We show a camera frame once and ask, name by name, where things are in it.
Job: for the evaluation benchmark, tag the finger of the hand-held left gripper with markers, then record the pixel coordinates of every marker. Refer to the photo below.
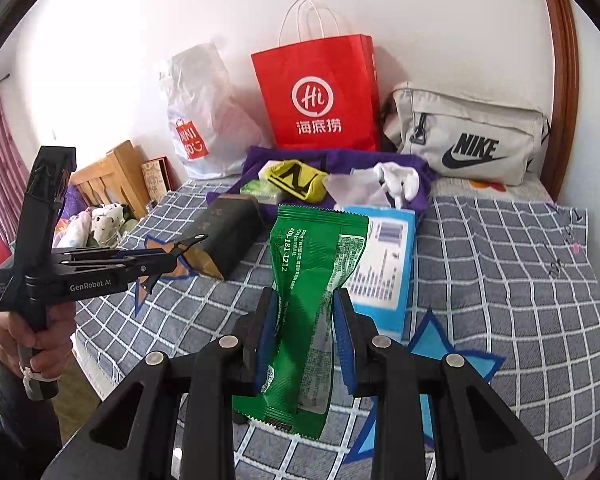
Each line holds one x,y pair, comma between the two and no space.
150,275
130,257

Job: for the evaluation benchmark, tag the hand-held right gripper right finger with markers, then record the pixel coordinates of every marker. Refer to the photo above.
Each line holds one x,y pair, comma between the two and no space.
345,345

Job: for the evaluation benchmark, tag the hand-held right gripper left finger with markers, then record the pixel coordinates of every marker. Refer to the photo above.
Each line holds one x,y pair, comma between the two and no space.
265,340

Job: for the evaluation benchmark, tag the green snack packet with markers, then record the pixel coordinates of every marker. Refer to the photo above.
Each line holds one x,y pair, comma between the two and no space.
310,260

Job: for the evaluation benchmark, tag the light green tissue packet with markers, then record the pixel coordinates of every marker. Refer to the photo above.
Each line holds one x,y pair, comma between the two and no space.
257,190

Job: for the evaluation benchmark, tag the clear plastic bag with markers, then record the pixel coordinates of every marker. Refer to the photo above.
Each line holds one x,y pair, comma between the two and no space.
355,187

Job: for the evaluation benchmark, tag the yellow black pouch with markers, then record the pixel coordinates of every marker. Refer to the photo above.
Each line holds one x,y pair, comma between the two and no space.
280,172

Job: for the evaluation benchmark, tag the person's left forearm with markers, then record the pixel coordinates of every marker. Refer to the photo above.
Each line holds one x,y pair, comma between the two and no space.
15,420

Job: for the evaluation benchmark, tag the person's left hand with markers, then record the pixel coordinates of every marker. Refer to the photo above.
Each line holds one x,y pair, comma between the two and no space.
60,335

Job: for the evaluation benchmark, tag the white spotted plush toy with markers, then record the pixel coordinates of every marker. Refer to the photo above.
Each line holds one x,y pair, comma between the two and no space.
107,222

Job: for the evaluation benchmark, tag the purple plush toy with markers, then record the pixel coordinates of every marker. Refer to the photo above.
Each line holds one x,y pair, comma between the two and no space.
75,197

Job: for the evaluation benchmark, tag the patterned box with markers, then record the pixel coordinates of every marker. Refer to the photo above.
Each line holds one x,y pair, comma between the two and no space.
156,180

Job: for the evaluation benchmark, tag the dark green box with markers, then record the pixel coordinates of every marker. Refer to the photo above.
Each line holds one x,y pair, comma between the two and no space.
225,230

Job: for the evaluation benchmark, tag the blue box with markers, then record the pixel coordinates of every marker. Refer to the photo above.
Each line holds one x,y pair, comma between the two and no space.
385,260

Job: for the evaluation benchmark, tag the pink curtain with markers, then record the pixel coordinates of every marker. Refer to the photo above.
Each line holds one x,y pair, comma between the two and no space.
0,160

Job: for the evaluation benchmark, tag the purple cloth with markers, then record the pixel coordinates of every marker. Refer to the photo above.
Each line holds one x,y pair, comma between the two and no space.
255,157

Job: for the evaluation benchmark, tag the white plastic bag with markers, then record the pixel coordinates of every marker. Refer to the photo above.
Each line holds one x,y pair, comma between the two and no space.
215,110

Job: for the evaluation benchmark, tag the grey checked bed sheet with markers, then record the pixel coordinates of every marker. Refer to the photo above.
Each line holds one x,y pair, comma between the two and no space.
505,285

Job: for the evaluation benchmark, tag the white quilted pad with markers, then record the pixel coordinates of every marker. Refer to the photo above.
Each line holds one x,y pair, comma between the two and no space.
480,187

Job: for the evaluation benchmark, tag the grey waist bag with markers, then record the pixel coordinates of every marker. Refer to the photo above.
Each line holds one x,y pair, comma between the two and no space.
480,125

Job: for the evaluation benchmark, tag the red paper bag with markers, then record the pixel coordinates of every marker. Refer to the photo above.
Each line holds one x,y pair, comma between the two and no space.
315,70

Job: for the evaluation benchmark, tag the brown wooden headboard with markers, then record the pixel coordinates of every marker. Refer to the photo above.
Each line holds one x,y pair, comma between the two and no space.
562,85

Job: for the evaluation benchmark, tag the wooden bed frame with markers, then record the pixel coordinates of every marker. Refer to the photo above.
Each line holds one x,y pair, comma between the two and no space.
125,170

